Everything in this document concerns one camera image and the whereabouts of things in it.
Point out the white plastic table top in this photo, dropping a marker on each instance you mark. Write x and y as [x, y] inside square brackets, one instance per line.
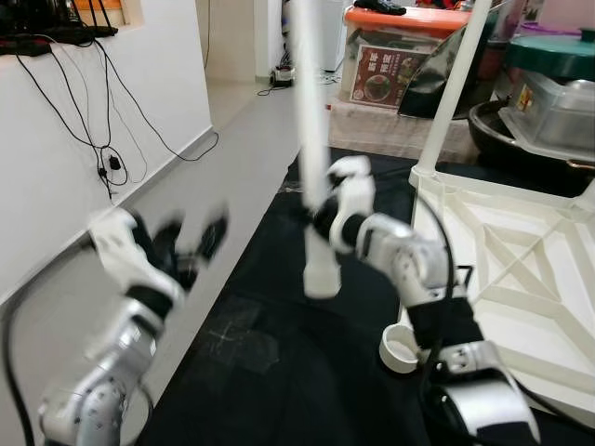
[521, 279]

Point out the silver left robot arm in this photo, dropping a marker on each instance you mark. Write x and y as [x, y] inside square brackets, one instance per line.
[102, 372]

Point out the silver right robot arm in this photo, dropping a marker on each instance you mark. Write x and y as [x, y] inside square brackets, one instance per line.
[418, 279]

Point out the white lace cloth cover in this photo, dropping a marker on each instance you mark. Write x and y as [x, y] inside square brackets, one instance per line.
[381, 130]

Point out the black tablecloth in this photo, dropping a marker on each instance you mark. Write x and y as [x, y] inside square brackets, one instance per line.
[279, 372]

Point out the orange-lid clear storage box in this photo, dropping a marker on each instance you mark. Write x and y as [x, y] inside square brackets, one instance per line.
[390, 65]

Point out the clear plastic storage container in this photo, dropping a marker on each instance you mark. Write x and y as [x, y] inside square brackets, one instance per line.
[558, 111]

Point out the black wok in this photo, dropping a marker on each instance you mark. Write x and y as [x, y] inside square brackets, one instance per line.
[493, 139]

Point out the small black remote-like object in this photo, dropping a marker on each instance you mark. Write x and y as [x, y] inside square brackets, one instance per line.
[379, 6]

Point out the green pot lid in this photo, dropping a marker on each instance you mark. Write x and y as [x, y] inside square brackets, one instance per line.
[558, 54]

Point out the black router box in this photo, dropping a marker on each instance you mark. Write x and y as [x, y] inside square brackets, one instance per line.
[56, 32]

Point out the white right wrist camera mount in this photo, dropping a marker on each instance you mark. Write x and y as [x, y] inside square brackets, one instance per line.
[353, 190]

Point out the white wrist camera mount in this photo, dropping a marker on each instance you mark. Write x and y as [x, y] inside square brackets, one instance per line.
[121, 251]
[353, 190]

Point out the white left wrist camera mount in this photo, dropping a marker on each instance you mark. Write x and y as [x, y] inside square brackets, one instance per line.
[121, 251]

